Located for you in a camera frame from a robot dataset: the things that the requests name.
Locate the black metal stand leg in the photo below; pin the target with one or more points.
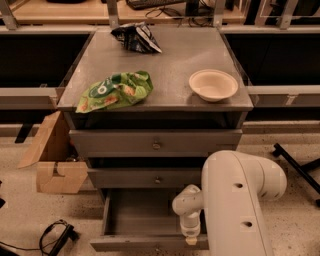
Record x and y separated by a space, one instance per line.
300 175

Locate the grey top drawer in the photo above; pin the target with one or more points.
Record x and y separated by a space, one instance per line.
154 142

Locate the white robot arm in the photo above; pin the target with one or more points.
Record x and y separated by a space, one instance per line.
232 184

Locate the wooden desk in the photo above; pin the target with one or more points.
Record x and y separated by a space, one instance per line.
88 12

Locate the green chip bag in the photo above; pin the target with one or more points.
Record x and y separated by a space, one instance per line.
116 91

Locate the black keyboard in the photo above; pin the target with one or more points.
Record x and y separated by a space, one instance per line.
145 4

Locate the grey bottom drawer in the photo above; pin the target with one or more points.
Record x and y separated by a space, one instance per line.
142 218

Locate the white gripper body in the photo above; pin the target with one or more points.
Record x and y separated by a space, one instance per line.
190 230

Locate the brown cardboard box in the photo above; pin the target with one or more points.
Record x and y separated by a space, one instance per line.
51 154

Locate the grey drawer cabinet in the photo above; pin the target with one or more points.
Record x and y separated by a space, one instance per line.
171 104

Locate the grey middle drawer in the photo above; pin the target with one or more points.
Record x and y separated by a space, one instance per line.
144 177

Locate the dark blue chip bag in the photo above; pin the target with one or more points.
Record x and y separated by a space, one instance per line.
137 37

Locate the grey drawer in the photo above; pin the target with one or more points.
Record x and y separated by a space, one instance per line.
154 142
144 177
142 218

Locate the white paper bowl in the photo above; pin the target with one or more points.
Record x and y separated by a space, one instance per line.
213 85

